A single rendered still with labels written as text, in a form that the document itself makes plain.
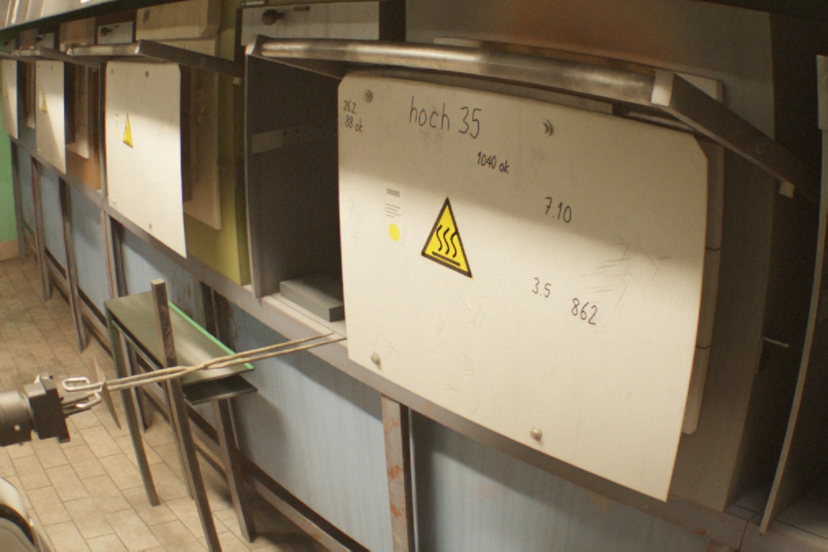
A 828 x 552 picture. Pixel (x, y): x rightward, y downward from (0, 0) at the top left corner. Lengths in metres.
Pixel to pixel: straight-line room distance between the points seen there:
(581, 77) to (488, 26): 0.45
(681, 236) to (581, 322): 0.18
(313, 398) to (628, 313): 1.09
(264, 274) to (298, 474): 0.51
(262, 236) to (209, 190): 0.20
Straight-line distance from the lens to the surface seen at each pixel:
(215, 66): 1.85
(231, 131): 1.92
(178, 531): 2.65
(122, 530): 2.67
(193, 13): 1.99
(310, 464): 2.10
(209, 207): 2.05
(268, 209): 1.89
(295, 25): 1.62
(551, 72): 0.85
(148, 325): 2.31
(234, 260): 1.99
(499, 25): 1.24
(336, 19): 1.51
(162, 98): 1.97
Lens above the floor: 1.48
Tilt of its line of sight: 16 degrees down
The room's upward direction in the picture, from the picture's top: 1 degrees counter-clockwise
